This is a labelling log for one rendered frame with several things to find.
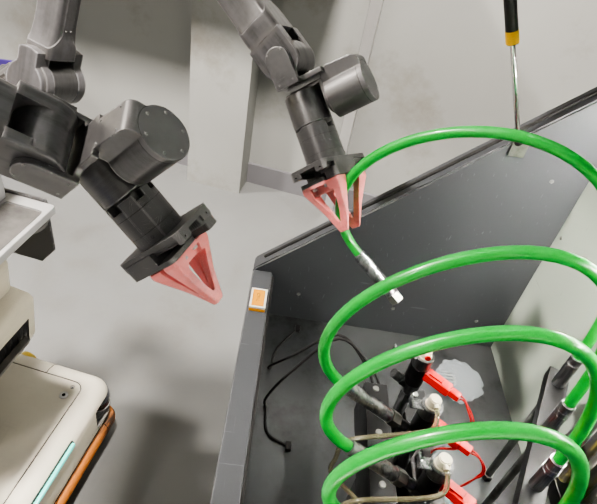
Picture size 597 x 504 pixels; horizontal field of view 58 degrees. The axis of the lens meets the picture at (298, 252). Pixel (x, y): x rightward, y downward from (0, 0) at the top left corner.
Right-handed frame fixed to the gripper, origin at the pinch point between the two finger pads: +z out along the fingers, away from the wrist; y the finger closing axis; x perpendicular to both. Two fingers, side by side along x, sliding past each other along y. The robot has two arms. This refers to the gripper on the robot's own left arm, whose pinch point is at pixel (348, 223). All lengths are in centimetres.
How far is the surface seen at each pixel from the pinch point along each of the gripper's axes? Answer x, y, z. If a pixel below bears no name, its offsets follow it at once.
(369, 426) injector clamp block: 7.8, -1.2, 29.5
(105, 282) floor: 167, 55, -16
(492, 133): -23.1, -0.2, -3.7
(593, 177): -30.4, 3.4, 4.7
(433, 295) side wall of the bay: 10.5, 34.7, 18.4
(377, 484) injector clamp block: 4.6, -7.4, 35.1
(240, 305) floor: 131, 90, 12
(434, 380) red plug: -4.3, 0.8, 24.4
